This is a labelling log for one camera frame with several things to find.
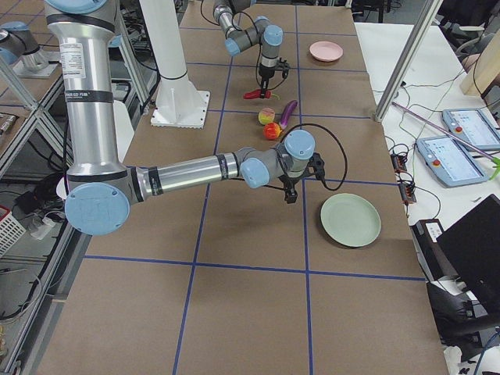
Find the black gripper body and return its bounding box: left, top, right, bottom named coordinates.
left=258, top=57, right=290, bottom=91
left=281, top=152, right=325, bottom=204

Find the red chili pepper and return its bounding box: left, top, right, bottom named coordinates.
left=243, top=89, right=280, bottom=100

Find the peach fruit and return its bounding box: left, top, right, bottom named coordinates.
left=258, top=108, right=276, bottom=126

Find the purple eggplant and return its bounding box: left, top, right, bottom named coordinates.
left=278, top=100, right=298, bottom=130

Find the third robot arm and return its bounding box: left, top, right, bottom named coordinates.
left=1, top=21, right=59, bottom=79

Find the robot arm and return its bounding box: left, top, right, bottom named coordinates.
left=45, top=1, right=324, bottom=235
left=212, top=1, right=290, bottom=99

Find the green plate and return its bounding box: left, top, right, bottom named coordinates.
left=320, top=193, right=381, bottom=248

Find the pink plate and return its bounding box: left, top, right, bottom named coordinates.
left=309, top=41, right=344, bottom=63

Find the near teach pendant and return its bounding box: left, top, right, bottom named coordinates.
left=416, top=136, right=488, bottom=188

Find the teach pendant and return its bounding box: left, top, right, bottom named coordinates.
left=441, top=109, right=499, bottom=151
left=416, top=136, right=488, bottom=188

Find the far teach pendant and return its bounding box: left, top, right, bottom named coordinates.
left=441, top=109, right=499, bottom=151

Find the black laptop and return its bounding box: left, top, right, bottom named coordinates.
left=437, top=194, right=499, bottom=313

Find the pink reacher stick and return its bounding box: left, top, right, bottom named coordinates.
left=391, top=102, right=499, bottom=179

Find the white plastic basket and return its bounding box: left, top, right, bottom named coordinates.
left=0, top=205, right=26, bottom=256

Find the white pedestal column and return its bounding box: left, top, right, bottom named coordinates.
left=140, top=0, right=210, bottom=129

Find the aluminium frame post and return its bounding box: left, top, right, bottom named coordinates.
left=373, top=0, right=443, bottom=123

